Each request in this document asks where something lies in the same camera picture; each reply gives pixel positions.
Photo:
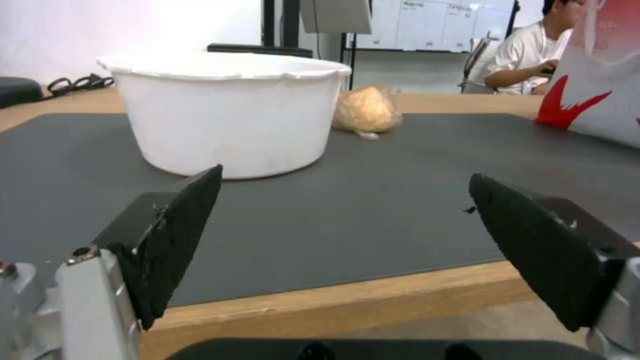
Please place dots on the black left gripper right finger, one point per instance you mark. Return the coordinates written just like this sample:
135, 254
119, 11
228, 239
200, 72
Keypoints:
545, 255

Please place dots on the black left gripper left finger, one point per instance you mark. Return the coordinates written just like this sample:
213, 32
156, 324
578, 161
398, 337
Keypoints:
170, 240

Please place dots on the white red takeout bag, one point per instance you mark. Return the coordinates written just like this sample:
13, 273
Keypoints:
595, 75

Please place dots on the white round plastic bowl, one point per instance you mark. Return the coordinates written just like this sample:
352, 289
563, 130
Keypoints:
227, 116

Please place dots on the dark grey table mat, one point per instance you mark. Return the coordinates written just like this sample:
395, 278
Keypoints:
320, 195

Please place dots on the office chair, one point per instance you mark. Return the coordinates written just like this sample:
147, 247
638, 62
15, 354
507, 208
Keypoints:
477, 67

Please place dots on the person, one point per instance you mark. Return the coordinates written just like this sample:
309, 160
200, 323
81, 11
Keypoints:
530, 48

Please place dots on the black rounded object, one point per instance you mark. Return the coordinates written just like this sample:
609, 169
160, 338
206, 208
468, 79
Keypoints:
17, 92

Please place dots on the bread in clear plastic wrap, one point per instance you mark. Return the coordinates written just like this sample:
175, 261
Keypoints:
367, 110

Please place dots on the whiteboard with papers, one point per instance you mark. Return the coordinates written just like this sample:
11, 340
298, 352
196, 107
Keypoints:
440, 24

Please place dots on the grey monitor on stand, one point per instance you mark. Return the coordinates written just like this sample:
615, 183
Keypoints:
335, 22

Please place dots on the black door frame post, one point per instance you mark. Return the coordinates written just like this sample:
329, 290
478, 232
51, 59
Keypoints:
280, 24

